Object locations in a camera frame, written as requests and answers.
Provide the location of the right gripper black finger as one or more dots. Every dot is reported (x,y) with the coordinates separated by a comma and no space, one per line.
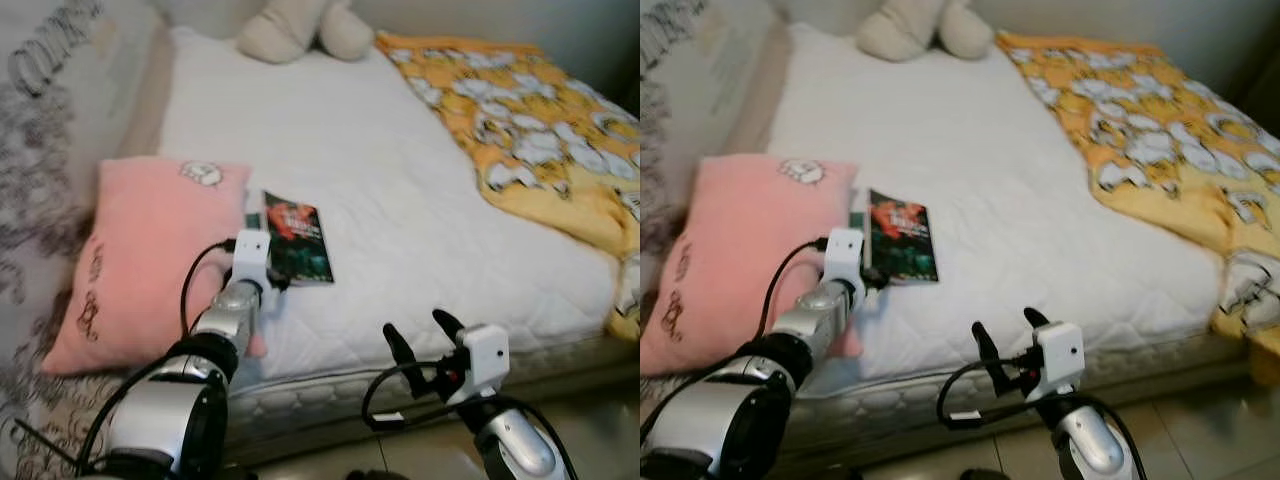
(448,325)
(1036,318)
(400,355)
(988,352)

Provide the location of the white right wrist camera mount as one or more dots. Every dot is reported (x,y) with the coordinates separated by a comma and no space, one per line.
(1062,352)
(487,355)

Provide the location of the beige plush toy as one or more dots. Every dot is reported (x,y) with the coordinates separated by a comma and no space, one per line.
(910,32)
(290,35)

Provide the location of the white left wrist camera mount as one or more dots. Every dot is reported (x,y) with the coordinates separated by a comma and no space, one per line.
(845,255)
(250,255)

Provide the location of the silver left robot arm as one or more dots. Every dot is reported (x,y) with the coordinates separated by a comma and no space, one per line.
(160,420)
(730,420)

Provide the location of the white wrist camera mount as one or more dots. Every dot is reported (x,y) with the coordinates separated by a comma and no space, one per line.
(487,355)
(845,255)
(1062,352)
(250,255)

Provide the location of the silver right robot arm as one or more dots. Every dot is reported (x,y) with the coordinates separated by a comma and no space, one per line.
(1090,450)
(520,450)

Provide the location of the pink pillow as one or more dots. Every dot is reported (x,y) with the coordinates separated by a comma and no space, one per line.
(140,260)
(730,260)

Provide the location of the white quilted mattress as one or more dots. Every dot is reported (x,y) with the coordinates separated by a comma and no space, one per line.
(1000,200)
(400,200)

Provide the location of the book with red green cover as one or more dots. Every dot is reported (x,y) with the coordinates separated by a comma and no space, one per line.
(905,240)
(300,240)

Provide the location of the yellow cartoon print blanket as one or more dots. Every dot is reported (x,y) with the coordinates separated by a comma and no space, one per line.
(520,110)
(1150,110)

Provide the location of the grey printed headboard panel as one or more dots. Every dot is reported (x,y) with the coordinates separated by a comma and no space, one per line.
(40,150)
(670,110)

